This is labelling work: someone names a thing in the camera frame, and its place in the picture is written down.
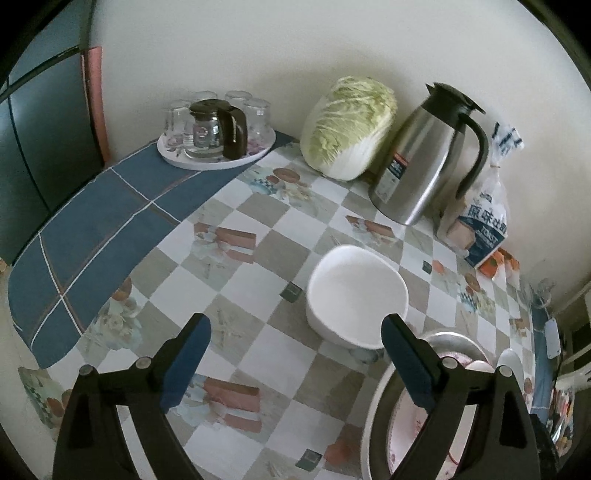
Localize round floral rim plate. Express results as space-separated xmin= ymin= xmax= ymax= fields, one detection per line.
xmin=385 ymin=354 xmax=468 ymax=480

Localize stainless steel round tray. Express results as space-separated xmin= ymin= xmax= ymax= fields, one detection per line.
xmin=368 ymin=329 xmax=495 ymax=480

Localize large white ceramic bowl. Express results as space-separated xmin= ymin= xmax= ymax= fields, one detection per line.
xmin=496 ymin=348 xmax=525 ymax=392

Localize small white square bowl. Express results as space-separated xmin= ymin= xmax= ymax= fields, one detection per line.
xmin=305 ymin=245 xmax=410 ymax=350

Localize strawberry pattern red-rim bowl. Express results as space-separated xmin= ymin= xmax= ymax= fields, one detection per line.
xmin=465 ymin=360 xmax=495 ymax=378

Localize checkered blue-edged tablecloth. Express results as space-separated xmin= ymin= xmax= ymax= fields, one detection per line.
xmin=8 ymin=141 xmax=551 ymax=479

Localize orange snack packet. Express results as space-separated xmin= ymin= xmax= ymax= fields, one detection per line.
xmin=499 ymin=248 xmax=521 ymax=284
xmin=478 ymin=250 xmax=505 ymax=279

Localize white power adapter box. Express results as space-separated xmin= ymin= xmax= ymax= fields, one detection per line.
xmin=544 ymin=318 xmax=562 ymax=360

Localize clear glass mug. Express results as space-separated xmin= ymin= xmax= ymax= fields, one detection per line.
xmin=531 ymin=277 xmax=556 ymax=309

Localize colourful clutter pile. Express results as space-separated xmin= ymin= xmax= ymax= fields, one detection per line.
xmin=546 ymin=388 xmax=575 ymax=457

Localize white lattice chair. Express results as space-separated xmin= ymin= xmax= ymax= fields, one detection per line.
xmin=555 ymin=351 xmax=590 ymax=393

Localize toast bread bag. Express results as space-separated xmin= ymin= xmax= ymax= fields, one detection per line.
xmin=436 ymin=123 xmax=525 ymax=268

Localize stainless steel thermos jug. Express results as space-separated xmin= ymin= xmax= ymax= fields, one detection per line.
xmin=370 ymin=83 xmax=489 ymax=226

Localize white tray with glasses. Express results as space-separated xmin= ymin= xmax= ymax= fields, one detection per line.
xmin=156 ymin=90 xmax=276 ymax=171

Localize napa cabbage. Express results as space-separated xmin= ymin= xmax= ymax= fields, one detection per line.
xmin=300 ymin=76 xmax=398 ymax=181

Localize glass coffee pot black handle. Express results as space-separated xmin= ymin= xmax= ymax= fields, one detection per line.
xmin=183 ymin=99 xmax=247 ymax=160

